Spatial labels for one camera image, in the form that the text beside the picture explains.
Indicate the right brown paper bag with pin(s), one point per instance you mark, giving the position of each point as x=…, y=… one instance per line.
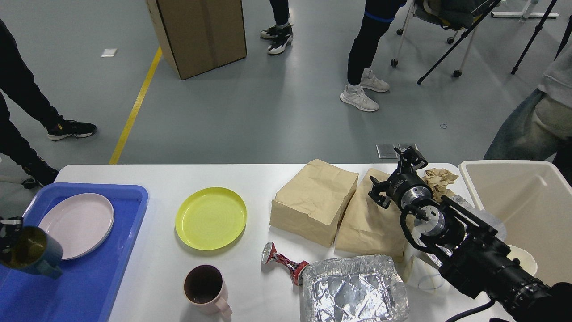
x=367, y=228

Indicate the pink mug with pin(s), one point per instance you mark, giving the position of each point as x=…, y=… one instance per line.
x=206, y=290

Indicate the white rolling chair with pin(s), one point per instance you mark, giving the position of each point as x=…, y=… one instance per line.
x=453, y=16

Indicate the crumpled brown paper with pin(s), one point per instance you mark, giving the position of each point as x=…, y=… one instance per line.
x=438, y=181

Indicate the aluminium foil container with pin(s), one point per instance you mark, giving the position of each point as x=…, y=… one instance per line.
x=366, y=288

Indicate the crushed red can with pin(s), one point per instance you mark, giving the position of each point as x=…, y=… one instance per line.
x=296, y=269

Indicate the left brown paper bag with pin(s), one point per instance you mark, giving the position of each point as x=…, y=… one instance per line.
x=313, y=203

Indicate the black camera tripod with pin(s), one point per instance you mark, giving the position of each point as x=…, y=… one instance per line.
x=474, y=26

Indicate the teal mug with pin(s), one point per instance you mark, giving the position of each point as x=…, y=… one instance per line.
x=35, y=253

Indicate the beige plastic bin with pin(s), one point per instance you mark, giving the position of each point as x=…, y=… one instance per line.
x=534, y=201

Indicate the person with black-white sneakers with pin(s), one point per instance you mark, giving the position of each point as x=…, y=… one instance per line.
x=280, y=34

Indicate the person with white sneakers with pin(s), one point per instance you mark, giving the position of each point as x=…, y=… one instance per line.
x=377, y=18

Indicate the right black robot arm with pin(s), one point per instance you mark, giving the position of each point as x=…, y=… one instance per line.
x=473, y=259

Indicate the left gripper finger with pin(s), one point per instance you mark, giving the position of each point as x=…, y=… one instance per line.
x=11, y=229

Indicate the cardboard box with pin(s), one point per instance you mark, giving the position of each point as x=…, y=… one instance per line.
x=197, y=36

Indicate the pink plate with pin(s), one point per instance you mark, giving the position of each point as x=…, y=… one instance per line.
x=80, y=223

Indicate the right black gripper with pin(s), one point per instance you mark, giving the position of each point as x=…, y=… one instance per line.
x=405, y=186

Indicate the white paper cup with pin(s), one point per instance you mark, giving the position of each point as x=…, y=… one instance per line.
x=526, y=260

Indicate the metal floor socket plate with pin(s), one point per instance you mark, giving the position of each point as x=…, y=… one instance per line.
x=391, y=151

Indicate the blue plastic tray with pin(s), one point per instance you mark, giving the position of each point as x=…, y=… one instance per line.
x=88, y=287

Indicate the yellow plate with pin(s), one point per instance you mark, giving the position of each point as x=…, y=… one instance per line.
x=211, y=218

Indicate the brown paper bag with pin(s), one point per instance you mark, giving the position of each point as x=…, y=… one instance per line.
x=367, y=228
x=313, y=203

